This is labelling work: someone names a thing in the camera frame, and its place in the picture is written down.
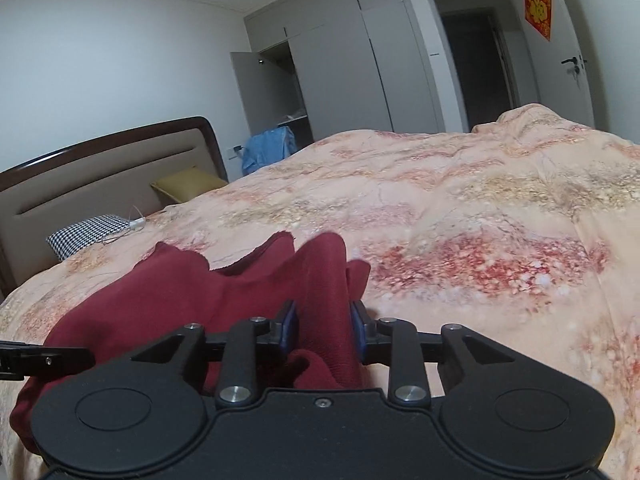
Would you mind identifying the houndstooth pillow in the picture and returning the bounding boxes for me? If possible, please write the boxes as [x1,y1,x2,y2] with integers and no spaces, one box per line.
[46,214,132,262]

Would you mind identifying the red door poster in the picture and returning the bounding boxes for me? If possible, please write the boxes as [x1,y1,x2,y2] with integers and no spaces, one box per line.
[523,0,552,42]

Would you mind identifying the brown padded headboard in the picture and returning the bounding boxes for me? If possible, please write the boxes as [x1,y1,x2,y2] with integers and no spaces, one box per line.
[0,116,229,301]

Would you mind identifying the white room door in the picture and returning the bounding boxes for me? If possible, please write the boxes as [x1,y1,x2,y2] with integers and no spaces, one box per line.
[502,0,598,128]

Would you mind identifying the dark red shirt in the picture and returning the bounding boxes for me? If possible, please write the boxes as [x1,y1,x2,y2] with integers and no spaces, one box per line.
[10,231,372,456]

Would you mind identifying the blue cloth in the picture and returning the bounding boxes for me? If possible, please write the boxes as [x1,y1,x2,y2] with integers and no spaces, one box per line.
[241,126,298,177]

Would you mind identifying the white charger cable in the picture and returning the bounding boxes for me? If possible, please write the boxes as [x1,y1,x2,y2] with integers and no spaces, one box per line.
[102,205,147,246]

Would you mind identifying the grey wardrobe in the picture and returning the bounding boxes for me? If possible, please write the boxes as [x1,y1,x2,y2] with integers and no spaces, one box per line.
[230,0,446,156]

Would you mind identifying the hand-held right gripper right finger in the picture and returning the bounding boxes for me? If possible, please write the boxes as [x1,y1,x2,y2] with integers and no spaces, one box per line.
[349,300,516,408]

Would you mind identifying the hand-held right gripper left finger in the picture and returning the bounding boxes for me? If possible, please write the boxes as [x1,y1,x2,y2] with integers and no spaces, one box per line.
[131,300,301,408]

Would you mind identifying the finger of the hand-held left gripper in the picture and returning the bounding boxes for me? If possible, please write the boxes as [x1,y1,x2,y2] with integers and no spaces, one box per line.
[0,340,96,381]

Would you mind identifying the floral peach blanket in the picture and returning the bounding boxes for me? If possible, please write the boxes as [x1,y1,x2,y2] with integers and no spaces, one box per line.
[0,102,640,480]

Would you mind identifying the black door handle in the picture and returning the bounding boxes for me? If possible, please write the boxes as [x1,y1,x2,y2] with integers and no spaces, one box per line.
[561,52,588,83]

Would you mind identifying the yellow pillow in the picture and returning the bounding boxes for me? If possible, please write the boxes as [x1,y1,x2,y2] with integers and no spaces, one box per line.
[151,167,228,206]

